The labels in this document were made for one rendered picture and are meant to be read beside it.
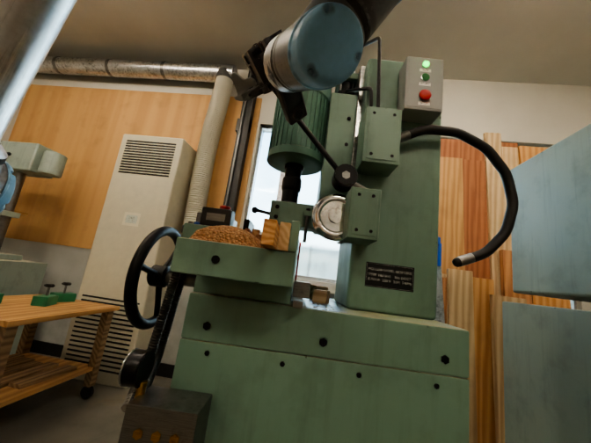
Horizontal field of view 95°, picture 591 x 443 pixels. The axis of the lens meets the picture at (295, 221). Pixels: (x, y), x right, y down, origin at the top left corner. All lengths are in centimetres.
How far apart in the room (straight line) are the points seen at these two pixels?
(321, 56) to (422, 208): 51
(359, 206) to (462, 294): 149
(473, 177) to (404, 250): 179
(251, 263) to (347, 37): 35
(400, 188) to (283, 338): 48
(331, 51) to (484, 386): 202
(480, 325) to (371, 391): 155
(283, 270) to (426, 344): 33
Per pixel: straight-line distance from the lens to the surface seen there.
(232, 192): 229
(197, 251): 50
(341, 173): 69
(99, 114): 335
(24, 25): 75
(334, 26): 40
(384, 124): 74
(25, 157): 287
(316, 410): 63
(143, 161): 246
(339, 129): 85
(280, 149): 80
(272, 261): 47
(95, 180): 305
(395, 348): 62
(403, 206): 76
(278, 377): 61
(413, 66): 89
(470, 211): 237
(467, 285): 206
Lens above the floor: 86
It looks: 11 degrees up
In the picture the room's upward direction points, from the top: 8 degrees clockwise
